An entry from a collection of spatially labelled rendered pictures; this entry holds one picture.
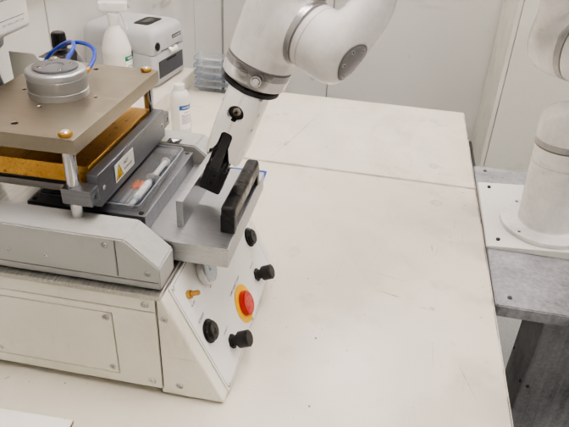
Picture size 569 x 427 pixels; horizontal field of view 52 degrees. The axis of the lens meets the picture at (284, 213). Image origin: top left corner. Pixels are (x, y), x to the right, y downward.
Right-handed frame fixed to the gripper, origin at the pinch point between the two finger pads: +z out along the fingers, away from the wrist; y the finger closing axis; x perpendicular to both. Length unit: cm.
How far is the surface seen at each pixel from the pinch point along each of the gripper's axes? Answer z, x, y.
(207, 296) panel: 13.5, -6.0, -8.2
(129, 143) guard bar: -0.2, 12.3, -1.7
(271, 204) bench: 24.0, -10.1, 38.1
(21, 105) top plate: -1.2, 25.9, -5.6
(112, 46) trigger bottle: 25, 47, 80
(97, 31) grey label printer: 27, 55, 89
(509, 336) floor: 69, -107, 95
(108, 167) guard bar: 0.0, 12.1, -8.4
